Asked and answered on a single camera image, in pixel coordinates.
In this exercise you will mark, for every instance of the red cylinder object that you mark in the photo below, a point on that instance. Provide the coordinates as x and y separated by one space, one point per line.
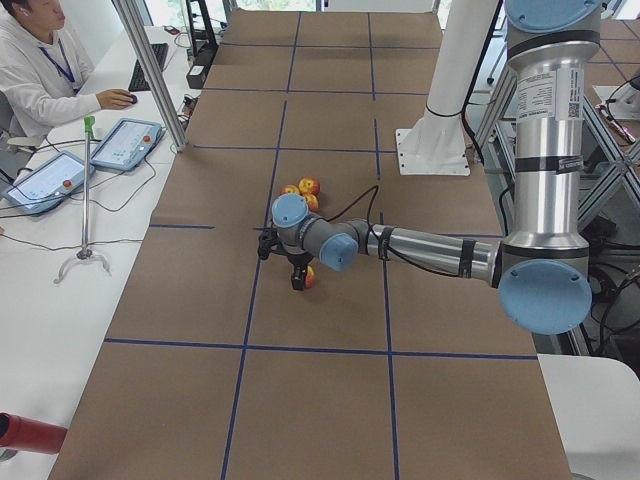
25 434

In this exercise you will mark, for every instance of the white rounded table corner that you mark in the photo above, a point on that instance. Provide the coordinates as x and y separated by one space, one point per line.
596 405

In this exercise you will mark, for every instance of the blue teach pendant near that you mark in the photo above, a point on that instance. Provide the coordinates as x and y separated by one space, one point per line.
48 185

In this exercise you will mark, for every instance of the red yellow apple near pedestal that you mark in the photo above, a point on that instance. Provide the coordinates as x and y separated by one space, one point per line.
309 185

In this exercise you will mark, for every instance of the blue teach pendant far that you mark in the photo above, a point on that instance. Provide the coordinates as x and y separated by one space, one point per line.
127 144

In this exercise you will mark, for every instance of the reacher grabber stick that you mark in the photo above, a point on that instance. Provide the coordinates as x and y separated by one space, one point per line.
85 255

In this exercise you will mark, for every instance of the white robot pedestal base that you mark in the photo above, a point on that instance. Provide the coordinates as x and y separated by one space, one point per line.
433 146

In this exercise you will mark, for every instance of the person in white hoodie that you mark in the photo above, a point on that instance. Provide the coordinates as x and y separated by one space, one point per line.
43 69

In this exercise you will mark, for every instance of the red yellow apple far front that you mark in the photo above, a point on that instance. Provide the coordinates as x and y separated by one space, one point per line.
289 189

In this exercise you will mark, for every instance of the red yellow apple beside tape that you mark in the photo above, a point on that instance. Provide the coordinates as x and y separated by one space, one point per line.
312 202

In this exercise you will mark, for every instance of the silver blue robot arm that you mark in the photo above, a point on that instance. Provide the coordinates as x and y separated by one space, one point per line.
540 267

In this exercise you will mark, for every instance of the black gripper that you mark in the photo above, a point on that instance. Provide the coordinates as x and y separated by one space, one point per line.
296 260

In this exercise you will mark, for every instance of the black box on desk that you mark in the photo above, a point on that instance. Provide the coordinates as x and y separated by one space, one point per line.
196 76

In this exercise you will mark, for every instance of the blue teach pendant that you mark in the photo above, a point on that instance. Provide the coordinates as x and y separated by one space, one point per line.
127 144
48 185

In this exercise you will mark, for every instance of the white robot column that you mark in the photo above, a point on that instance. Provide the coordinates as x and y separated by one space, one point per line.
469 24

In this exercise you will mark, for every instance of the lone red yellow apple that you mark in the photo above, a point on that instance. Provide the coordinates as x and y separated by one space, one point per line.
310 278

